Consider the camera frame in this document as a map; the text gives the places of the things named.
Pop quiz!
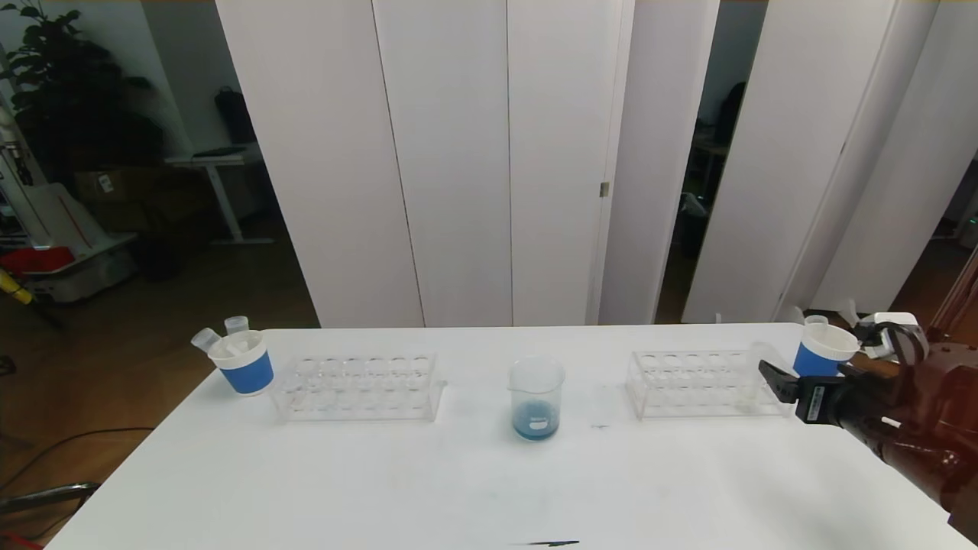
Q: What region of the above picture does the test tube with yellowish pigment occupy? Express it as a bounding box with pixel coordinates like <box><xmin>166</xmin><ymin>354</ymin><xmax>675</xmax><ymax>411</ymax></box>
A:
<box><xmin>749</xmin><ymin>341</ymin><xmax>789</xmax><ymax>375</ymax></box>

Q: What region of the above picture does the clear plastic beaker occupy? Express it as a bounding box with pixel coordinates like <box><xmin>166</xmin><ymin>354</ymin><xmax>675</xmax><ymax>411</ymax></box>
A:
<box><xmin>509</xmin><ymin>356</ymin><xmax>566</xmax><ymax>442</ymax></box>

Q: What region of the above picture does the clear acrylic test tube rack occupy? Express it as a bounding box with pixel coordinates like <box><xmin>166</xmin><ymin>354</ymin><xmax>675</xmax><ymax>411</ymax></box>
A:
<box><xmin>625</xmin><ymin>348</ymin><xmax>802</xmax><ymax>419</ymax></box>
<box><xmin>271</xmin><ymin>350</ymin><xmax>446</xmax><ymax>422</ymax></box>

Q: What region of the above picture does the white folding partition screen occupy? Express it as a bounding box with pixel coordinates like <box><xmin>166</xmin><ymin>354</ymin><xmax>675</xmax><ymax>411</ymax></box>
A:
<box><xmin>810</xmin><ymin>0</ymin><xmax>978</xmax><ymax>315</ymax></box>
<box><xmin>215</xmin><ymin>0</ymin><xmax>721</xmax><ymax>328</ymax></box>
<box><xmin>680</xmin><ymin>0</ymin><xmax>941</xmax><ymax>325</ymax></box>

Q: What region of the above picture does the blue banded white paper cup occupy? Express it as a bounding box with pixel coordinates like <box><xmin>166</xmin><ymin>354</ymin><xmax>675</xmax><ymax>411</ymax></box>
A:
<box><xmin>208</xmin><ymin>330</ymin><xmax>275</xmax><ymax>396</ymax></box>
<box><xmin>792</xmin><ymin>322</ymin><xmax>861</xmax><ymax>380</ymax></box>

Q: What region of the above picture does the white standing desk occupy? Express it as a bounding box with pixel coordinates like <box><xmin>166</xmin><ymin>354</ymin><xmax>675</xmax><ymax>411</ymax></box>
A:
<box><xmin>167</xmin><ymin>147</ymin><xmax>274</xmax><ymax>247</ymax></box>

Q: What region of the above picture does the black backpack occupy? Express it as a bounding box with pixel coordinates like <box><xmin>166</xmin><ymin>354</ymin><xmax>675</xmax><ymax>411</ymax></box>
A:
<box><xmin>215</xmin><ymin>86</ymin><xmax>259</xmax><ymax>146</ymax></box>

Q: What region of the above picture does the black bin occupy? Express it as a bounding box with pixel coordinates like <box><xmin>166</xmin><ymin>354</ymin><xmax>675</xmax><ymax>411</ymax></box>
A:
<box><xmin>131</xmin><ymin>233</ymin><xmax>183</xmax><ymax>283</ymax></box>

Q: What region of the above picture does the brown cardboard box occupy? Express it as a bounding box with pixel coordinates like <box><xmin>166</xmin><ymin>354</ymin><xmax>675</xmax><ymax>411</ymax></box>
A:
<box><xmin>73</xmin><ymin>168</ymin><xmax>173</xmax><ymax>205</ymax></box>

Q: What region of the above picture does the white machine base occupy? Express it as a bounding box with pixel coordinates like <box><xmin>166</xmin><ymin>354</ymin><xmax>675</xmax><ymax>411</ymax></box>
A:
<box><xmin>0</xmin><ymin>115</ymin><xmax>140</xmax><ymax>304</ymax></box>

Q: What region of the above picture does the red flat object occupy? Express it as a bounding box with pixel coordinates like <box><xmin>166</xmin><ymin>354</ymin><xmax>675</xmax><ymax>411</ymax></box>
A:
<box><xmin>0</xmin><ymin>246</ymin><xmax>75</xmax><ymax>279</ymax></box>

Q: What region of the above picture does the green potted plant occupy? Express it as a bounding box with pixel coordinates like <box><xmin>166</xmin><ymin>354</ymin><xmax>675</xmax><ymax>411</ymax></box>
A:
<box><xmin>0</xmin><ymin>0</ymin><xmax>163</xmax><ymax>188</ymax></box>

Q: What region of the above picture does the yellow object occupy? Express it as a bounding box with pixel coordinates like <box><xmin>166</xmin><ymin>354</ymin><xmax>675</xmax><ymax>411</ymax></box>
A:
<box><xmin>0</xmin><ymin>269</ymin><xmax>35</xmax><ymax>305</ymax></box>

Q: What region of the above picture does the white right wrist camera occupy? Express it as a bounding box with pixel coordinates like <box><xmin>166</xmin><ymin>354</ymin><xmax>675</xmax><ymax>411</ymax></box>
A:
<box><xmin>856</xmin><ymin>312</ymin><xmax>920</xmax><ymax>361</ymax></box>

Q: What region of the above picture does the black floor cable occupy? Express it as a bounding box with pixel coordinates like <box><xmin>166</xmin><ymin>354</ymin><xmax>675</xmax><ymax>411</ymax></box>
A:
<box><xmin>0</xmin><ymin>425</ymin><xmax>156</xmax><ymax>491</ymax></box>

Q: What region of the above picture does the metal frame stand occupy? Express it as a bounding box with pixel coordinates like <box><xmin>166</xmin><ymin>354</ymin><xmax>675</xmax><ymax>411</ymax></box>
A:
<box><xmin>928</xmin><ymin>244</ymin><xmax>978</xmax><ymax>341</ymax></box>

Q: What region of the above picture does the metal chair frame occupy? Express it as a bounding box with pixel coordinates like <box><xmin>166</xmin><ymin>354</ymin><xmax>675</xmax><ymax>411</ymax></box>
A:
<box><xmin>0</xmin><ymin>480</ymin><xmax>102</xmax><ymax>550</ymax></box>

